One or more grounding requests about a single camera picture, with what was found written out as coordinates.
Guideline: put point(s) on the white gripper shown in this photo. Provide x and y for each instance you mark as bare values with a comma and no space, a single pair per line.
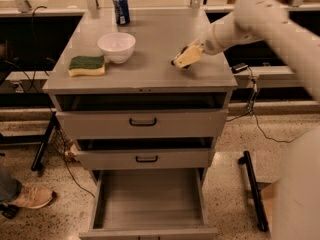
208,44

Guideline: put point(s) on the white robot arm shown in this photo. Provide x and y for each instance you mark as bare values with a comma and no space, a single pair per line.
296,204

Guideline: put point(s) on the grey drawer cabinet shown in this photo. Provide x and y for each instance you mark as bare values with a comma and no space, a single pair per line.
147,81

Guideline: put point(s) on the grey middle drawer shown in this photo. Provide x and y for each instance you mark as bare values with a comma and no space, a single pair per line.
146,159

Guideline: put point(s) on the grey drawer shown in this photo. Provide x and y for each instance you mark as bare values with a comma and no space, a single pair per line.
134,124
152,204
146,159

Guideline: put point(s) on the grey top drawer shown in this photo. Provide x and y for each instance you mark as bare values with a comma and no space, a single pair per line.
134,124

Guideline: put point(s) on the grey bottom drawer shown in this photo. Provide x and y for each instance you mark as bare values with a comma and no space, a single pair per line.
152,204

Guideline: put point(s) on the black power adapter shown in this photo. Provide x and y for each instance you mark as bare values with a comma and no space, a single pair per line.
239,68

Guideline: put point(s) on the white bowl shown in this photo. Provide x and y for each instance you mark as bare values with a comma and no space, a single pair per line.
117,47

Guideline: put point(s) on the blue soda can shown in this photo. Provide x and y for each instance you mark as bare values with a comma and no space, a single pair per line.
121,8

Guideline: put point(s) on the green yellow sponge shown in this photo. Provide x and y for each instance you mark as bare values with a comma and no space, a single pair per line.
87,66

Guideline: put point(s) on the cardboard box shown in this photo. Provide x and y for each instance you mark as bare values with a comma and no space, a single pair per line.
268,194

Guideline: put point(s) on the black metal bar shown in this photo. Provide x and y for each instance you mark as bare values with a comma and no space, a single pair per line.
258,203

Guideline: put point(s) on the black table leg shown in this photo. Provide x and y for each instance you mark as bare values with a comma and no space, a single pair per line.
40,139

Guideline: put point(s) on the tan shoe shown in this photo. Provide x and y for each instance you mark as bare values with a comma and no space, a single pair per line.
32,197

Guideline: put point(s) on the blue jeans leg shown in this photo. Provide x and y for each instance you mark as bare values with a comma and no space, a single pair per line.
10,187

